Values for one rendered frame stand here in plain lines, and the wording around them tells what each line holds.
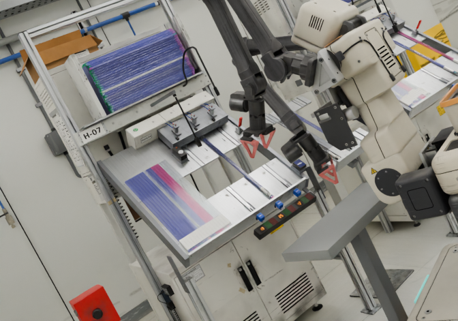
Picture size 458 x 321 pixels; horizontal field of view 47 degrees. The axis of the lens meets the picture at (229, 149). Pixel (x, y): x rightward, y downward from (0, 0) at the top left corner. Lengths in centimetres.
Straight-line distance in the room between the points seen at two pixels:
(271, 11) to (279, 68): 171
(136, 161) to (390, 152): 124
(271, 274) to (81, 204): 180
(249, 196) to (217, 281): 46
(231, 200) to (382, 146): 80
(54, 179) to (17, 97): 64
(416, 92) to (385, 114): 124
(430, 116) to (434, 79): 37
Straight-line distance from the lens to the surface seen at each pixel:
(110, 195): 256
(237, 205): 230
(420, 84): 313
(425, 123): 345
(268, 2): 337
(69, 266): 400
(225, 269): 255
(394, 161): 180
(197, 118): 262
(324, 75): 165
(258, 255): 263
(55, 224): 397
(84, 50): 297
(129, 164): 251
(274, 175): 242
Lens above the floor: 125
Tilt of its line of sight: 6 degrees down
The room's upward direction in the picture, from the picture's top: 27 degrees counter-clockwise
